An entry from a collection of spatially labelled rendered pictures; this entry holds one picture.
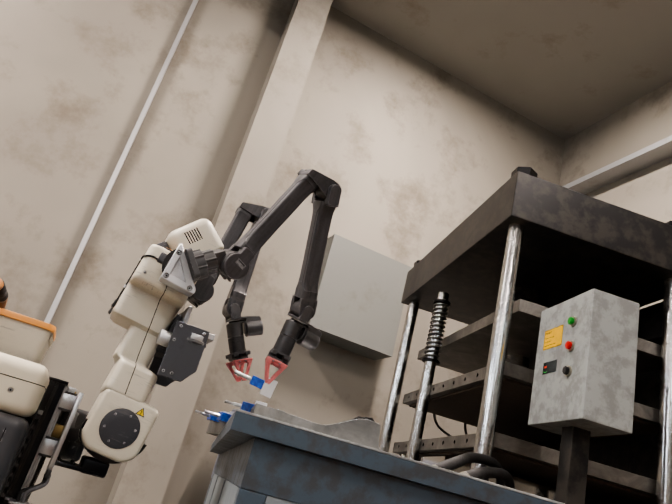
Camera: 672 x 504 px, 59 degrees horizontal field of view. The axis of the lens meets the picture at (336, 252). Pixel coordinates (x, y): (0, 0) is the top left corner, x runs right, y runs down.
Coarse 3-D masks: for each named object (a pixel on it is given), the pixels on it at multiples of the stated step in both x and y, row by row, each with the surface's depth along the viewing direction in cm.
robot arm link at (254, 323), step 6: (234, 306) 209; (234, 312) 208; (234, 318) 208; (240, 318) 209; (246, 318) 212; (252, 318) 213; (258, 318) 214; (252, 324) 211; (258, 324) 212; (252, 330) 211; (258, 330) 212; (246, 336) 212
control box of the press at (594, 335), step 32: (544, 320) 203; (576, 320) 183; (608, 320) 177; (544, 352) 196; (576, 352) 178; (608, 352) 173; (544, 384) 190; (576, 384) 172; (608, 384) 170; (544, 416) 184; (576, 416) 168; (608, 416) 167; (576, 448) 174; (576, 480) 171
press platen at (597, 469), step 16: (496, 432) 201; (400, 448) 289; (432, 448) 249; (448, 448) 233; (464, 448) 220; (496, 448) 200; (512, 448) 200; (528, 448) 201; (544, 448) 202; (592, 464) 204; (608, 480) 204; (624, 480) 205; (640, 480) 206
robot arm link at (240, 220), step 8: (240, 208) 220; (248, 208) 221; (256, 208) 222; (240, 216) 219; (248, 216) 220; (256, 216) 221; (232, 224) 218; (240, 224) 219; (232, 232) 217; (240, 232) 218; (224, 240) 215; (232, 240) 216; (224, 248) 214; (200, 280) 205; (208, 280) 206; (216, 280) 210; (200, 288) 204; (208, 288) 205; (192, 296) 204; (200, 296) 204; (208, 296) 205; (192, 304) 212
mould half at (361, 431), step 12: (264, 408) 170; (288, 420) 170; (300, 420) 171; (360, 420) 175; (324, 432) 171; (336, 432) 172; (348, 432) 173; (360, 432) 173; (372, 432) 174; (372, 444) 173
